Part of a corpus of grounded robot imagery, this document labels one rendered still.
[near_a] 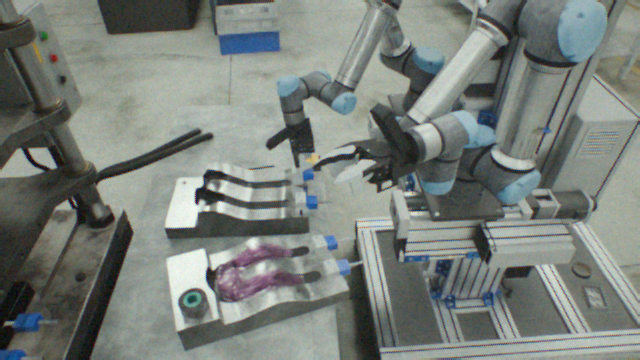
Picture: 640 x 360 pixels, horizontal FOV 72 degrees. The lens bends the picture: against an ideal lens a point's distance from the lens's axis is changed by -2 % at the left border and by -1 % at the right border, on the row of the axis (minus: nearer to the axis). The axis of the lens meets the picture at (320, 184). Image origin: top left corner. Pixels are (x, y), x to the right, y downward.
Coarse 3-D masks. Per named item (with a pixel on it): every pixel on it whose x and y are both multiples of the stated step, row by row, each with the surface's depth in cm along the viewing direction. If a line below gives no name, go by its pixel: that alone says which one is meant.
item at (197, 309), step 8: (192, 288) 123; (184, 296) 121; (192, 296) 122; (200, 296) 121; (184, 304) 119; (192, 304) 119; (200, 304) 119; (208, 304) 122; (184, 312) 118; (192, 312) 118; (200, 312) 119
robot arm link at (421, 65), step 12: (420, 48) 162; (432, 48) 163; (408, 60) 164; (420, 60) 158; (432, 60) 158; (444, 60) 160; (408, 72) 165; (420, 72) 161; (432, 72) 159; (420, 84) 163
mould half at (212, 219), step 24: (216, 168) 163; (240, 168) 168; (192, 192) 165; (240, 192) 159; (264, 192) 161; (288, 192) 160; (168, 216) 155; (192, 216) 155; (216, 216) 149; (240, 216) 151; (264, 216) 152; (288, 216) 151
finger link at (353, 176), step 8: (368, 160) 82; (352, 168) 80; (360, 168) 80; (344, 176) 79; (352, 176) 79; (360, 176) 80; (368, 176) 83; (336, 184) 79; (352, 184) 81; (360, 184) 82; (352, 192) 82; (360, 192) 83
